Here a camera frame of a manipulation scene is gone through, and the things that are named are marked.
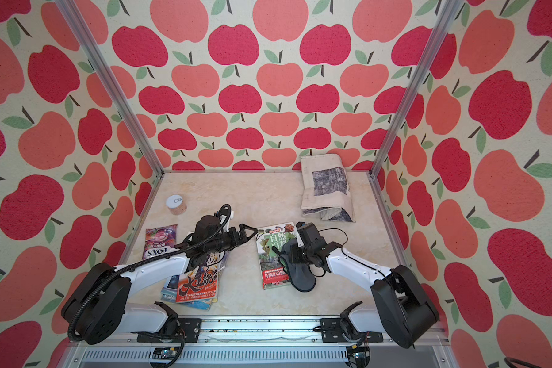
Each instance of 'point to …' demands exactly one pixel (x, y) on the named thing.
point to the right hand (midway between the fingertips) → (291, 256)
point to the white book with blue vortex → (169, 290)
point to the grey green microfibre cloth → (303, 276)
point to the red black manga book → (198, 284)
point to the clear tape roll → (175, 204)
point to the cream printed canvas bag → (325, 189)
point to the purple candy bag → (159, 241)
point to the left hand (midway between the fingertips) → (253, 239)
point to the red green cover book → (274, 273)
